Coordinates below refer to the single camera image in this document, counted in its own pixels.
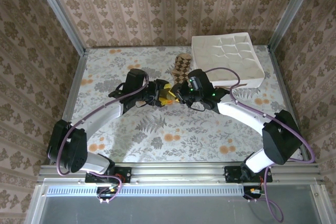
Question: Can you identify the olive green striped sock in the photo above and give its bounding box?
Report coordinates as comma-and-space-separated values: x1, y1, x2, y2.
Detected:
160, 89, 175, 104

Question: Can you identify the brown argyle sock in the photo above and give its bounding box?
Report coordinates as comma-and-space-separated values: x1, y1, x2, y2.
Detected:
172, 53, 195, 88

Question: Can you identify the white divided organizer box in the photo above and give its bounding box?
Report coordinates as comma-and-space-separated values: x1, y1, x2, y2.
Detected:
191, 31, 265, 88

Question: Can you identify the grey metal panel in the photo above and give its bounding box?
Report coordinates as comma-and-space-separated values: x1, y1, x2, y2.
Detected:
25, 184, 334, 224

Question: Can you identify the aluminium frame rail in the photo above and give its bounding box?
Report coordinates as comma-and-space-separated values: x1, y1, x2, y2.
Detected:
37, 163, 323, 184

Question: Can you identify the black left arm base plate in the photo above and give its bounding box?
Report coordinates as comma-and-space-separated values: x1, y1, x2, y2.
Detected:
85, 166, 132, 184

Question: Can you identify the slotted grey cable duct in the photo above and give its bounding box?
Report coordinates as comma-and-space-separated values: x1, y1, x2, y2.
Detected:
46, 185, 246, 195

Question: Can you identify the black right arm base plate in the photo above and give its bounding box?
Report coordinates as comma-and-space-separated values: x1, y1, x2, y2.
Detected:
224, 165, 272, 184

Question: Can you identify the aluminium corner post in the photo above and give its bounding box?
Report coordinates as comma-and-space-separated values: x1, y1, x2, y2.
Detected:
30, 0, 89, 56
268, 0, 321, 51

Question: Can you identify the black cable junction box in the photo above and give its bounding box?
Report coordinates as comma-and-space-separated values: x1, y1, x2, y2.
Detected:
243, 186, 265, 200
96, 186, 118, 200

